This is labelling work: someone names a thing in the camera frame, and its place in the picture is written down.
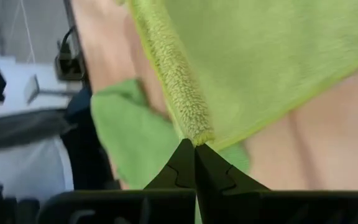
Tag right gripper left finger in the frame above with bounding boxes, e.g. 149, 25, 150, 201
37, 139, 197, 224

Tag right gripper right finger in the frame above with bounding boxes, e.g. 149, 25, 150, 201
195, 143, 358, 224

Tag lime green microfiber towel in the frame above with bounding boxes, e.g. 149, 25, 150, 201
116, 0, 358, 152

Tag dark green microfiber towel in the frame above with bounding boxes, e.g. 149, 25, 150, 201
90, 78, 251, 190

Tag white floor cable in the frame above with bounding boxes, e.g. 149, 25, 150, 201
19, 0, 37, 65

